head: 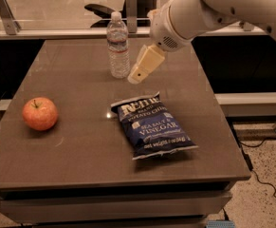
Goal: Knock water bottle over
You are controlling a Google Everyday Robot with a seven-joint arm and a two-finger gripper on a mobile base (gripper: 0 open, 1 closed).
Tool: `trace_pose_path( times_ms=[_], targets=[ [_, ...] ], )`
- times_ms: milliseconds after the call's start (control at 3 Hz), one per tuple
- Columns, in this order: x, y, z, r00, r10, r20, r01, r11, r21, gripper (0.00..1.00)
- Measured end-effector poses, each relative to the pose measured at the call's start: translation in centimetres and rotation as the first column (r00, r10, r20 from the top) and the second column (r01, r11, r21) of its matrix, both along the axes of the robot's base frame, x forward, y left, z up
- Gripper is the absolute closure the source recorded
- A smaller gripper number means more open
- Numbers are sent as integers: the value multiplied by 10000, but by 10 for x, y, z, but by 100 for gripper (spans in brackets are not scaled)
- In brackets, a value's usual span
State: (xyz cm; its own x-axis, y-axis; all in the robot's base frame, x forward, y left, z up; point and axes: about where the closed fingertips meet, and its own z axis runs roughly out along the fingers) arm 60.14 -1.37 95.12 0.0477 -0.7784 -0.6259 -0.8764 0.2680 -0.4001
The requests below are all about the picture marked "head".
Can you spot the red yellow apple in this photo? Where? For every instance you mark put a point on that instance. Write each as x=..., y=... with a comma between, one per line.
x=40, y=113

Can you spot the glass barrier panel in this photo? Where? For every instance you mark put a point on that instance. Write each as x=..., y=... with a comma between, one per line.
x=57, y=14

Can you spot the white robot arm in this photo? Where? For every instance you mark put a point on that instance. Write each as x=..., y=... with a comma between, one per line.
x=210, y=15

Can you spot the right metal glass bracket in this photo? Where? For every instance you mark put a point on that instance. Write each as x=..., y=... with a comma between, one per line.
x=245, y=26

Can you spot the middle metal glass bracket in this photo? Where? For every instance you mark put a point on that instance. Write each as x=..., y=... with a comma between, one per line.
x=131, y=15

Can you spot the left metal glass bracket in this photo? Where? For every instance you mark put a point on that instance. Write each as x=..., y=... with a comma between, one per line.
x=10, y=25

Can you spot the clear plastic water bottle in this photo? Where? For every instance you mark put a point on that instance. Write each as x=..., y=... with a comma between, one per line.
x=118, y=46

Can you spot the grey table drawer unit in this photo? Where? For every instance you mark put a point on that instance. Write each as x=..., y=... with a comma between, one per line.
x=153, y=210

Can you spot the metal glass bracket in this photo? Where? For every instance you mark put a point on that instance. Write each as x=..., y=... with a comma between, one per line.
x=10, y=25
x=245, y=26
x=131, y=15

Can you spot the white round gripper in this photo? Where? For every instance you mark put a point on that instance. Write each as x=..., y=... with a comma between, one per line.
x=162, y=28

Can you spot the blue kettle chips bag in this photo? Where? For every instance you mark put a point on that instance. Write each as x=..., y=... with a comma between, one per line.
x=150, y=127

